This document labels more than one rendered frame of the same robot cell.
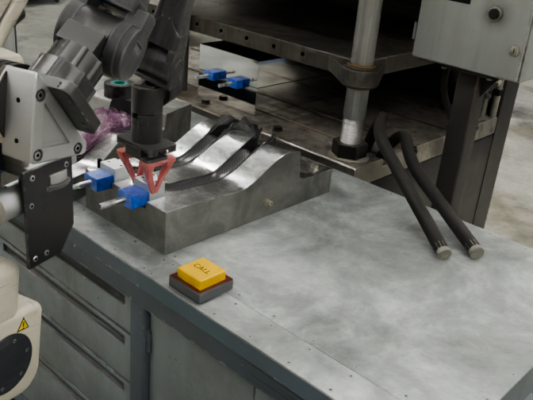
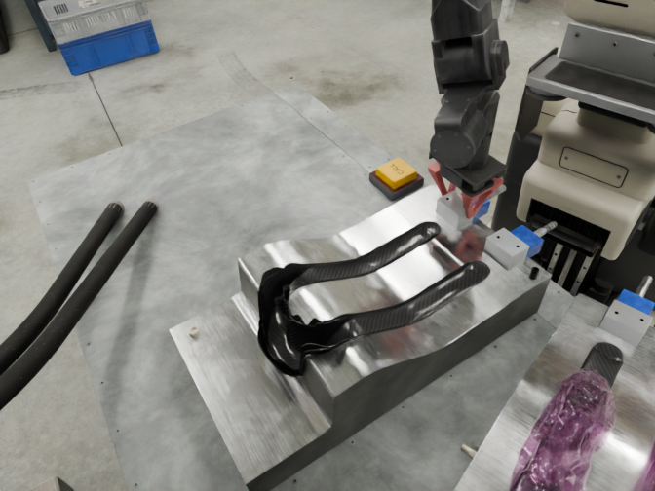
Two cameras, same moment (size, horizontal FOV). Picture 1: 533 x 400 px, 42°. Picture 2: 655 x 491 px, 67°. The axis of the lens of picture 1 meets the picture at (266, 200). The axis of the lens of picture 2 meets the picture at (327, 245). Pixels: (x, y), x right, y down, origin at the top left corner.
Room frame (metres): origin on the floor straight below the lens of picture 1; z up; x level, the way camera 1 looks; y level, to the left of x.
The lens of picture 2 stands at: (1.83, 0.23, 1.45)
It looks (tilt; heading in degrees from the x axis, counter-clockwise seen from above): 46 degrees down; 200
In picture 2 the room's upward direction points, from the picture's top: 5 degrees counter-clockwise
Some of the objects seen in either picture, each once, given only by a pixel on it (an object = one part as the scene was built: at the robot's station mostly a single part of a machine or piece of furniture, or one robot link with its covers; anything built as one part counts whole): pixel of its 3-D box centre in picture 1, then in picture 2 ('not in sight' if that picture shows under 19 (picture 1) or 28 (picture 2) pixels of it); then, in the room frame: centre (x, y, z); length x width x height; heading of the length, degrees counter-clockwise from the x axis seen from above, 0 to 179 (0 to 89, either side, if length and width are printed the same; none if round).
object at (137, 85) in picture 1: (148, 97); (474, 113); (1.20, 0.23, 1.08); 0.07 x 0.06 x 0.07; 168
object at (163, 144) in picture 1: (146, 129); (469, 148); (1.20, 0.23, 1.02); 0.10 x 0.07 x 0.07; 49
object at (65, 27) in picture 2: not in sight; (95, 12); (-0.93, -2.25, 0.28); 0.61 x 0.41 x 0.15; 135
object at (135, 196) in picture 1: (128, 198); (475, 203); (1.17, 0.26, 0.89); 0.13 x 0.05 x 0.05; 140
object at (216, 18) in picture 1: (289, 40); not in sight; (2.45, -0.03, 0.96); 1.29 x 0.83 x 0.18; 49
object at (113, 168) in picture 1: (94, 181); (526, 241); (1.24, 0.34, 0.89); 0.13 x 0.05 x 0.05; 139
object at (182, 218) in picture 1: (216, 171); (359, 305); (1.40, 0.12, 0.87); 0.50 x 0.26 x 0.14; 139
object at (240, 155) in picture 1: (209, 150); (371, 283); (1.40, 0.13, 0.92); 0.35 x 0.16 x 0.09; 139
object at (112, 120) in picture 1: (91, 121); (617, 469); (1.57, 0.44, 0.90); 0.26 x 0.18 x 0.08; 156
